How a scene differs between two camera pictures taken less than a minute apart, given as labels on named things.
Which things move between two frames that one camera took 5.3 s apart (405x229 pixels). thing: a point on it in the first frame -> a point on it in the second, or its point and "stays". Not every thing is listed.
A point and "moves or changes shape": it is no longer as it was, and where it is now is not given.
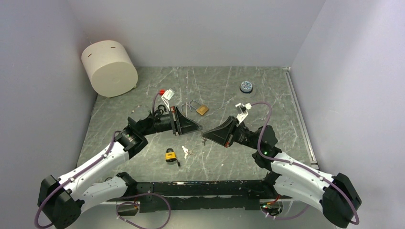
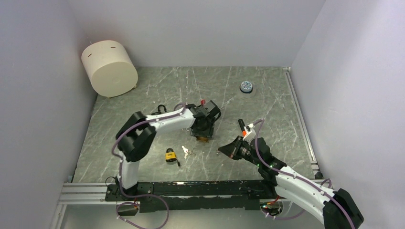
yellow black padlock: x=170 y=156 stays
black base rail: x=205 y=195 stays
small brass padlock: x=202 y=109 moves or changes shape
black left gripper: x=184 y=125 -> x=207 y=133
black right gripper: x=225 y=134 -> x=231 y=150
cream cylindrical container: x=109 y=68 stays
